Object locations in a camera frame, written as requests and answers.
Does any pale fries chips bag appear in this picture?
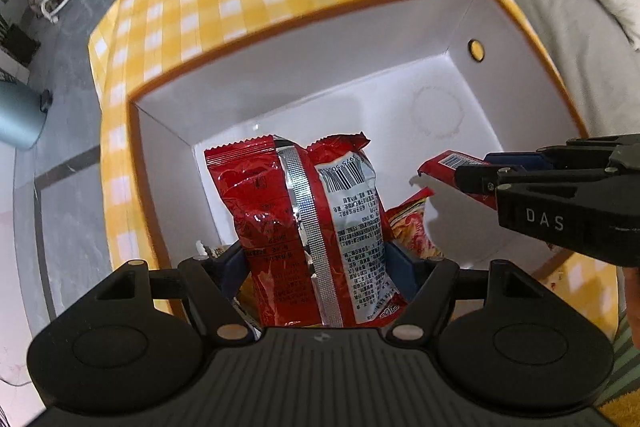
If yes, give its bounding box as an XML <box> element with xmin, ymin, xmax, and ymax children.
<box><xmin>194</xmin><ymin>241</ymin><xmax>262</xmax><ymax>339</ymax></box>

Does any orange cardboard box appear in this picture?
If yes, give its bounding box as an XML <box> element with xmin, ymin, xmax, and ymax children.
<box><xmin>126</xmin><ymin>0</ymin><xmax>589</xmax><ymax>327</ymax></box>

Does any red Mimi shrimp sticks bag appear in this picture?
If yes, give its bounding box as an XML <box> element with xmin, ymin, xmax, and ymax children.
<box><xmin>386</xmin><ymin>187</ymin><xmax>442</xmax><ymax>259</ymax></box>

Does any grey sofa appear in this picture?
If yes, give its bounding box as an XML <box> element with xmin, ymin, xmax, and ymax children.
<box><xmin>514</xmin><ymin>0</ymin><xmax>639</xmax><ymax>135</ymax></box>

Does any grey metal trash bin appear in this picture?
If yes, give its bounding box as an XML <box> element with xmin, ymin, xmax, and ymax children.
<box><xmin>0</xmin><ymin>81</ymin><xmax>53</xmax><ymax>150</ymax></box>

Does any large red snack bag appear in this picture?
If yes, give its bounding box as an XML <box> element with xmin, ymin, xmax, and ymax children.
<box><xmin>204</xmin><ymin>133</ymin><xmax>407</xmax><ymax>329</ymax></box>

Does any small red packet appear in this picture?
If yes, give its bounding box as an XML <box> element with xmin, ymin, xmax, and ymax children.
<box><xmin>418</xmin><ymin>150</ymin><xmax>498</xmax><ymax>210</ymax></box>

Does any yellow checkered tablecloth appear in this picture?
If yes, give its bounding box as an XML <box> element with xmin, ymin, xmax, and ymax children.
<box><xmin>89</xmin><ymin>0</ymin><xmax>618</xmax><ymax>335</ymax></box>

